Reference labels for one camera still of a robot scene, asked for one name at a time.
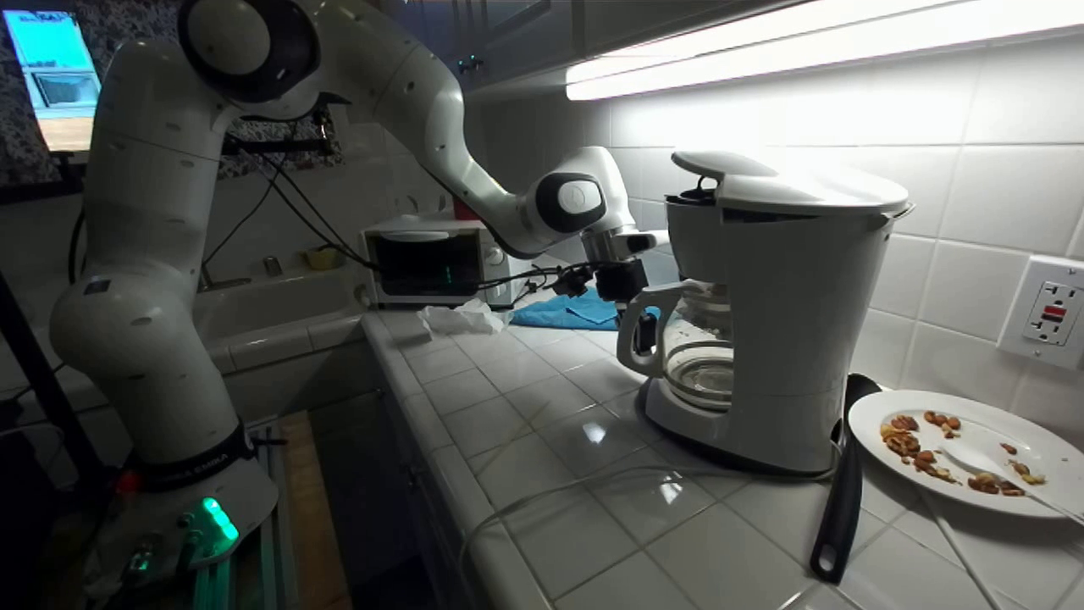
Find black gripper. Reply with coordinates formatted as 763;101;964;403
553;258;664;358

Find glass kettle with white handle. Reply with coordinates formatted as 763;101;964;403
615;278;739;415

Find white coffee making machine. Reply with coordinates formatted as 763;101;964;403
638;147;913;476

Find blue cloth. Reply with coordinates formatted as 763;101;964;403
510;289;626;335

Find clear plastic wrap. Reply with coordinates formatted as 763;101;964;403
415;298;505;342

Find brown food scraps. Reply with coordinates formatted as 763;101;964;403
879;405;1046;502

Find yellow dish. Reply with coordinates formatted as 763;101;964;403
300;241;346;274

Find under-cabinet light strip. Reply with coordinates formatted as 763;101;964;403
562;0;1084;106

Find white sink counter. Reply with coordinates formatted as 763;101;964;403
182;266;400;422

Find white plate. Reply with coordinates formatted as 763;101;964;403
844;386;1084;524

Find wooden plank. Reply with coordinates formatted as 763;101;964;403
276;405;352;610

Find black tripod leg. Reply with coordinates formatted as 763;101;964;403
0;280;116;513

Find lit monitor screen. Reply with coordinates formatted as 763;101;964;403
0;6;104;156

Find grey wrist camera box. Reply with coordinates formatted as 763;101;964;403
585;231;660;265

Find white power cord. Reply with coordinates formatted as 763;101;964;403
454;450;725;568

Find wall cabinets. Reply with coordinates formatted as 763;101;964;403
405;0;817;93

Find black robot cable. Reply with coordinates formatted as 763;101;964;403
198;128;568;292

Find white wall outlet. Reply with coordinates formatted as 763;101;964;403
998;253;1084;372

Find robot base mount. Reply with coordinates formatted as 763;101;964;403
66;444;286;610

